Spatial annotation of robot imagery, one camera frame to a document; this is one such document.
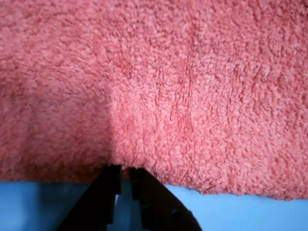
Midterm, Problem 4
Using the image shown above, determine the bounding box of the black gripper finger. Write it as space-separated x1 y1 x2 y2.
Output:
57 163 123 231
129 167 202 231

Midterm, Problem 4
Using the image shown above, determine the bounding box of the orange terry towel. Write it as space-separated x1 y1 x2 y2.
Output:
0 0 308 202

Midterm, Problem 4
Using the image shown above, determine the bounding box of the grey desk mat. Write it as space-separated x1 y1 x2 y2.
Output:
0 180 308 231

